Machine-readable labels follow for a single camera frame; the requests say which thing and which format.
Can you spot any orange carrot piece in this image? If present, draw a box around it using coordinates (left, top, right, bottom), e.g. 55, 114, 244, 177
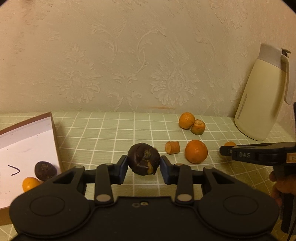
165, 141, 180, 155

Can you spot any cut carrot chunk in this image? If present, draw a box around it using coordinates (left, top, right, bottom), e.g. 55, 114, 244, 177
191, 119, 206, 135

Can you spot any large orange tangerine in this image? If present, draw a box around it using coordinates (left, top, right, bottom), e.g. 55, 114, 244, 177
185, 140, 208, 164

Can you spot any dark water chestnut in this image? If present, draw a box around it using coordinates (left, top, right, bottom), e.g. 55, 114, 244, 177
127, 143, 161, 176

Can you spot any small orange kumquat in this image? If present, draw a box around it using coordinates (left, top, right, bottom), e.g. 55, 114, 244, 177
224, 141, 236, 147

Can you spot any orange kumquat in box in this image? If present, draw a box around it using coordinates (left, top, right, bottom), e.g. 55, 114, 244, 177
22, 177, 43, 192

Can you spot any green checked tablecloth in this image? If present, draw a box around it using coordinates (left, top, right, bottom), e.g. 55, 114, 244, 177
0, 111, 296, 241

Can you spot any person right hand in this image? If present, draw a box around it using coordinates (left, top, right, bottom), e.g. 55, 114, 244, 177
269, 171, 296, 207

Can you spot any white shallow box brown rim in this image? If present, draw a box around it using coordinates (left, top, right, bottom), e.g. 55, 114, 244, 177
1, 112, 64, 225

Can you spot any dark round mangosteen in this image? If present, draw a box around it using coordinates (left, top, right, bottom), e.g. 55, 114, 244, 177
34, 161, 57, 182

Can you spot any cream thermos jug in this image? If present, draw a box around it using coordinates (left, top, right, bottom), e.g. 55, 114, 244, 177
234, 43, 295, 141

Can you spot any round orange tangerine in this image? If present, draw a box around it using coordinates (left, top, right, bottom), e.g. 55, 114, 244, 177
179, 112, 195, 130

